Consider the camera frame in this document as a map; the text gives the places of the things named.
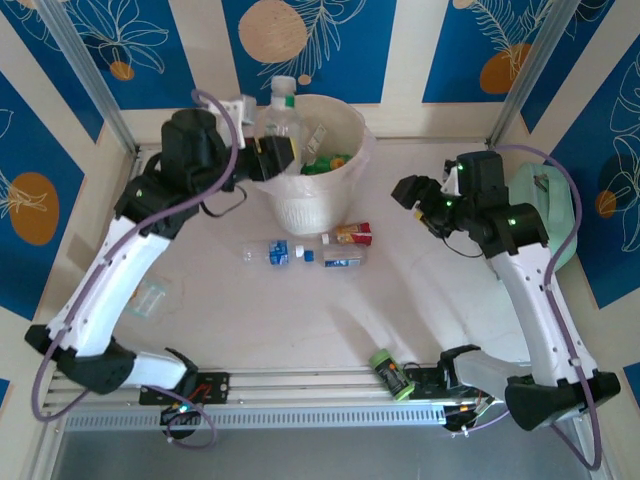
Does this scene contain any clear bottle green neck tag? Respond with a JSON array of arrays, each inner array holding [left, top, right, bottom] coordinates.
[[253, 75, 303, 174]]

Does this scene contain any green bottle yellow cap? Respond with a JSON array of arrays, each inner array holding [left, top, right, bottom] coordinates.
[[299, 155, 351, 176]]

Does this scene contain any red yellow labelled bottle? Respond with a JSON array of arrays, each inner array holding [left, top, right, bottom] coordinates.
[[321, 222, 374, 247]]

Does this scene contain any clear bottle blue cap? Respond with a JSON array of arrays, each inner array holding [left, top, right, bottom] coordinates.
[[303, 244, 369, 270]]

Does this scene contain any clear bottle dark blue label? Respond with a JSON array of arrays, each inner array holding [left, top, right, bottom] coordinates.
[[242, 238, 307, 266]]

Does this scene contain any translucent plastic bin liner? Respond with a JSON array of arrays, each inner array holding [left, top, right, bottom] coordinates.
[[259, 124, 377, 201]]

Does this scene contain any white plastic bin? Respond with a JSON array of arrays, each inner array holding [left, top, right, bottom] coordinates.
[[252, 93, 377, 237]]

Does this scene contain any mint green zip case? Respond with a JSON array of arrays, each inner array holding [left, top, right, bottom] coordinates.
[[509, 162, 580, 274]]

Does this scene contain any clear plastic packet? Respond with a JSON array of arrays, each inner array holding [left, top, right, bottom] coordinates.
[[121, 276, 170, 320]]

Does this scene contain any lime green black canister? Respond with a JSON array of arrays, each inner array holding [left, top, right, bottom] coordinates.
[[368, 348, 414, 403]]

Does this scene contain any small controller board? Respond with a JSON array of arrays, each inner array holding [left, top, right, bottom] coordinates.
[[443, 399, 494, 432], [159, 398, 202, 427]]

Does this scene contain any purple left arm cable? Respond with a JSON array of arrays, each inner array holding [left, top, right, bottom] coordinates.
[[30, 88, 239, 424]]

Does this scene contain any black right camera cable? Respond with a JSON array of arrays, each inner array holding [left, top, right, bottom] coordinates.
[[439, 234, 489, 260]]

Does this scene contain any black camera cable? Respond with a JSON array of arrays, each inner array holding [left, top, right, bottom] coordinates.
[[199, 184, 247, 219], [439, 234, 489, 260]]

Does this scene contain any black left camera cable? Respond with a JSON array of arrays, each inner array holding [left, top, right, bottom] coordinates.
[[199, 184, 247, 219]]

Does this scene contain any aluminium frame post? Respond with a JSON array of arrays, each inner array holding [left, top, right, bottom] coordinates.
[[35, 0, 142, 157], [485, 0, 587, 151]]

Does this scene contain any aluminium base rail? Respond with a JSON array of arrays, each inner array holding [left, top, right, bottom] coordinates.
[[42, 360, 586, 419]]

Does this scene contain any slotted grey cable tray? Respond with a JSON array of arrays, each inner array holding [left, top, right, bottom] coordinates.
[[62, 403, 447, 432]]

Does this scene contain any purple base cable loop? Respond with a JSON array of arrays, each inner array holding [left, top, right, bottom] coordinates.
[[165, 399, 220, 450]]

